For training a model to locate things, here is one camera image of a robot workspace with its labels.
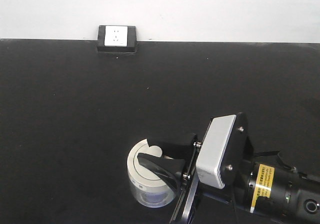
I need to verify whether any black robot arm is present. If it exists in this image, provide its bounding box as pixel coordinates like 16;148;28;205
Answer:
137;112;320;224

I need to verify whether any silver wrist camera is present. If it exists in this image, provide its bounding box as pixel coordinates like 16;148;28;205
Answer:
196;114;236;189

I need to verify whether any glass jar with white lid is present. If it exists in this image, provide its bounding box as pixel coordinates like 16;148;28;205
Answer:
126;139;176;208

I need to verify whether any black and white power socket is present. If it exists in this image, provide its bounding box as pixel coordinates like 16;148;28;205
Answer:
97;25;138;53

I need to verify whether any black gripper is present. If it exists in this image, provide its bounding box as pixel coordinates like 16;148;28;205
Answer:
137;133;203;224

